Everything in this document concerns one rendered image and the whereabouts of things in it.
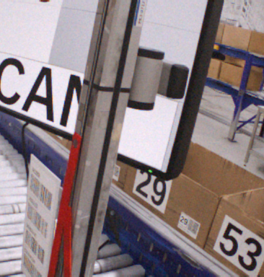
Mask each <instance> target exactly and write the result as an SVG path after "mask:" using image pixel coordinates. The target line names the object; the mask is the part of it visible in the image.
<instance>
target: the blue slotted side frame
mask: <svg viewBox="0 0 264 277"><path fill-rule="evenodd" d="M1 117H2V119H1ZM5 121H6V124H5ZM10 123H11V124H12V125H11V126H10V125H9V124H10ZM14 127H15V128H14ZM22 127H23V124H21V123H20V122H19V121H18V120H17V119H16V118H15V117H12V116H10V115H7V114H6V113H3V112H2V111H0V134H1V136H3V137H4V139H6V140H7V141H8V142H9V144H11V145H12V146H13V149H16V150H17V151H18V154H21V155H22V156H23V158H24V154H23V148H22ZM3 128H4V129H3ZM6 132H7V134H6ZM29 141H30V142H29ZM14 142H15V144H14ZM25 146H26V152H27V160H28V162H29V163H30V157H31V154H32V155H33V156H34V157H37V158H38V159H39V160H40V162H42V163H43V164H44V165H45V166H46V167H47V168H48V169H49V170H50V171H51V172H52V173H53V174H55V175H56V176H57V177H58V178H59V179H60V180H61V187H62V186H63V184H64V178H65V174H66V168H67V164H68V162H67V161H66V160H65V159H64V158H62V157H61V156H60V155H58V154H57V152H55V151H54V150H53V149H52V148H50V147H49V146H48V145H47V144H45V143H44V142H43V141H41V139H40V138H38V137H37V136H36V135H35V134H34V133H33V132H31V130H30V129H28V128H27V127H26V126H25ZM34 147H35V150H34ZM19 148H20V149H19ZM46 157H47V161H46ZM53 162H54V166H53ZM60 168H61V173H60ZM107 207H108V208H109V210H110V211H112V210H114V215H111V216H112V219H113V223H114V225H115V228H116V231H117V233H118V234H119V239H120V243H121V245H122V246H121V247H119V248H120V249H121V252H120V254H121V255H123V254H128V255H130V256H131V258H132V259H133V262H132V266H133V265H141V266H142V267H143V269H144V270H145V272H144V273H145V275H144V277H147V276H153V277H167V275H169V276H168V277H194V276H195V277H215V275H214V274H212V273H211V272H209V271H208V270H206V269H205V268H204V267H203V266H202V265H200V264H199V263H197V262H196V261H195V260H193V259H192V258H191V257H189V256H188V255H187V254H186V253H184V252H183V251H182V250H180V249H178V248H177V246H175V245H173V244H172V243H171V242H170V241H169V240H167V239H165V238H164V237H163V236H162V235H161V234H159V233H158V232H157V231H155V230H154V229H152V228H151V227H150V226H149V225H148V224H147V223H145V222H144V221H143V220H140V218H138V217H137V216H136V215H134V214H133V213H132V212H130V211H129V210H128V209H127V208H126V207H125V206H122V205H121V204H119V202H117V201H116V200H115V199H114V198H112V197H111V196H110V195H109V197H108V201H107ZM115 214H116V215H117V216H116V220H115V221H114V218H115ZM126 224H128V228H127V231H126ZM107 227H108V230H107ZM139 233H141V236H140V240H139V241H138V235H139ZM102 234H106V235H107V236H108V237H109V238H110V241H109V243H110V245H111V244H116V245H118V243H117V242H116V239H115V236H114V234H113V230H112V227H111V226H110V222H109V220H108V217H107V214H106V212H105V221H104V225H103V228H102ZM145 241H146V242H145ZM129 243H131V246H130V250H128V245H129ZM152 243H153V244H154V246H153V248H152V251H151V250H150V248H151V244H152ZM158 251H159V253H158ZM141 253H142V254H143V255H142V259H141V260H140V256H141ZM164 254H166V255H167V256H166V260H165V261H163V258H164ZM154 263H155V264H156V265H155V267H154V270H152V268H153V265H154ZM171 263H172V264H171ZM179 265H181V269H180V272H177V269H178V266H179ZM160 272H161V273H160ZM185 274H187V275H185Z"/></svg>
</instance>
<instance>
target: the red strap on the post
mask: <svg viewBox="0 0 264 277"><path fill-rule="evenodd" d="M81 143H82V137H81V136H80V135H79V134H78V133H77V132H76V131H74V135H73V138H72V142H71V148H70V153H69V160H68V164H67V168H66V174H65V178H64V185H63V192H62V196H61V202H60V206H59V210H58V219H57V223H56V229H55V231H56V233H55V236H54V240H53V249H52V252H51V255H50V264H49V268H48V277H55V275H56V271H57V268H56V267H57V264H58V259H59V252H60V249H61V244H62V236H63V243H64V246H63V263H64V270H63V277H71V259H72V255H71V237H72V230H71V215H72V207H70V206H69V201H70V198H71V189H72V185H73V181H74V175H75V172H76V166H77V162H78V158H79V151H80V147H81Z"/></svg>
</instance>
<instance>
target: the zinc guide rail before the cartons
mask: <svg viewBox="0 0 264 277"><path fill-rule="evenodd" d="M26 127H27V128H28V129H30V130H31V132H33V133H34V134H35V135H36V136H37V137H38V138H40V139H41V141H43V142H44V143H45V144H47V145H48V146H49V147H50V148H52V149H53V150H54V151H55V152H57V154H58V155H60V156H61V157H62V158H64V159H65V160H66V161H68V160H69V153H70V151H69V150H67V149H66V148H64V147H63V146H62V145H60V144H59V143H58V142H57V141H56V140H55V139H53V138H52V137H50V136H49V135H48V134H47V133H46V132H44V131H43V130H42V129H41V128H38V127H37V126H34V125H33V124H29V125H27V126H26ZM109 195H110V196H111V197H112V198H114V199H115V200H116V201H117V202H119V204H121V205H122V206H125V207H126V208H127V209H128V210H129V211H130V212H132V213H133V214H134V215H136V216H137V217H138V218H140V220H143V221H144V222H145V223H147V224H148V225H149V226H150V227H151V228H152V229H154V230H155V231H157V232H158V233H159V234H161V235H162V236H163V237H164V238H165V239H167V240H169V241H170V242H171V243H172V244H173V245H175V246H177V248H178V249H180V250H182V251H183V252H184V253H186V254H187V255H188V256H189V257H191V258H192V259H193V260H195V261H196V262H197V263H199V264H200V265H202V266H203V267H204V268H205V269H206V270H208V271H209V272H211V273H212V274H214V275H215V277H239V276H238V275H237V274H236V273H234V272H232V271H231V270H230V269H229V268H227V267H226V266H225V265H223V264H222V263H220V262H219V261H218V260H216V259H215V258H213V257H211V256H210V255H209V254H208V253H207V252H205V251H204V250H202V249H201V248H200V247H198V246H197V245H195V243H192V242H191V241H190V240H189V239H187V238H185V237H184V236H183V235H182V234H180V233H179V232H178V231H177V230H176V229H173V228H172V227H171V226H169V224H167V223H165V222H163V221H162V220H161V219H160V218H158V216H156V215H155V214H153V213H152V212H150V211H149V210H148V209H146V208H145V207H143V206H142V205H141V204H140V203H138V202H137V201H134V199H132V197H130V196H129V195H127V194H126V193H124V192H123V191H122V190H121V189H120V188H118V187H117V186H115V185H113V184H112V183H111V186H110V193H109Z"/></svg>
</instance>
